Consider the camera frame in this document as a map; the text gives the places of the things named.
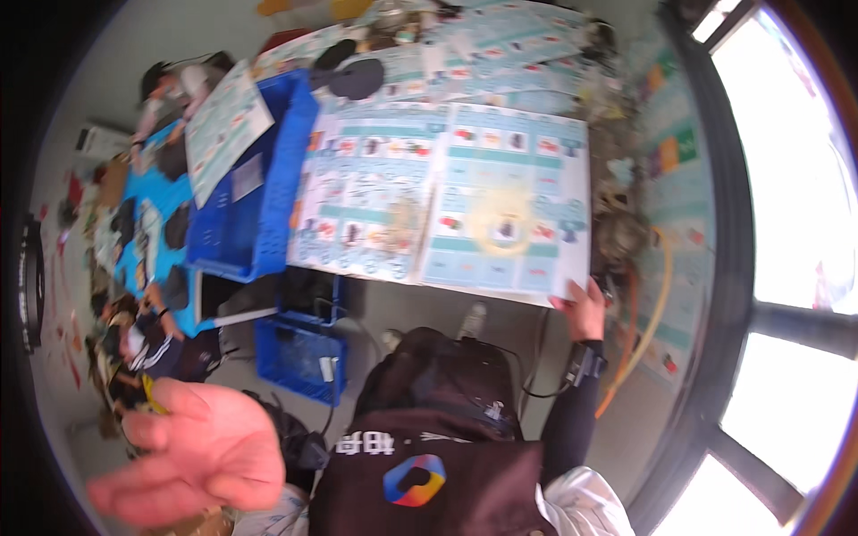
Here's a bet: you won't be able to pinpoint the small blue plastic crate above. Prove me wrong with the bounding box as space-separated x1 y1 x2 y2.
253 314 351 408

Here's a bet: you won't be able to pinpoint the large printed picture sheet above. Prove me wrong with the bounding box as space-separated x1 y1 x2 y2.
287 100 592 310

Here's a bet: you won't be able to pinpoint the yellow hose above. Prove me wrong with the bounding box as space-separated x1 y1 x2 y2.
606 226 674 393

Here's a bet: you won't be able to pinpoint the dark window frame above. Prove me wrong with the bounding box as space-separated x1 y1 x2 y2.
627 0 858 536

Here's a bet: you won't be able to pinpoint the heap of dark clutter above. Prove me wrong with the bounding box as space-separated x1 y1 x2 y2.
590 151 654 296

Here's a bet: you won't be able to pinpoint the black round fan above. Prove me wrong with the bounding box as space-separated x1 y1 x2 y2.
310 39 387 102

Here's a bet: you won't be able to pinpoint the white box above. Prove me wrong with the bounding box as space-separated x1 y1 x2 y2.
74 122 133 160

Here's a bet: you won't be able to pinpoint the blue table with clutter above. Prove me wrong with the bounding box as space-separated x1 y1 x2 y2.
87 119 225 340

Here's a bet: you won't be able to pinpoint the black cable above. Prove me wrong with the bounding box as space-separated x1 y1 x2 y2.
519 307 579 401

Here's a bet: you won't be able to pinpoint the person's left hand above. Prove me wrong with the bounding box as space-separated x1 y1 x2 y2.
86 377 288 532

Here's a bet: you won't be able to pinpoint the small printed picture sheet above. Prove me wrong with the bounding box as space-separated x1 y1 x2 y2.
184 59 276 210

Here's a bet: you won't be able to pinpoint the spread of printed sheets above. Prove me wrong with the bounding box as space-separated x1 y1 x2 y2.
251 0 594 118

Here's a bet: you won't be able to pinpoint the person's right hand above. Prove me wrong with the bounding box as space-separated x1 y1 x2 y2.
548 277 608 344

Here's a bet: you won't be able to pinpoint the printed sheets with coloured squares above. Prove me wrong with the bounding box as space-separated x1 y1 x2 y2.
633 43 719 393

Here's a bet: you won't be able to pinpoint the person's body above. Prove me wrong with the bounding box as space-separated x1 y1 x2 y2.
230 407 638 536

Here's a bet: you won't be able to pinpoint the large blue plastic crate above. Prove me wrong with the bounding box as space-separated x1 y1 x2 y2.
183 67 321 284

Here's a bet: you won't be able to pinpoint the yellow strip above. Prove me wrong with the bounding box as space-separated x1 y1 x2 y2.
139 374 170 416

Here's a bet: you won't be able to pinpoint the heap of small items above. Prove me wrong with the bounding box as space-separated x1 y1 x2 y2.
358 0 467 49

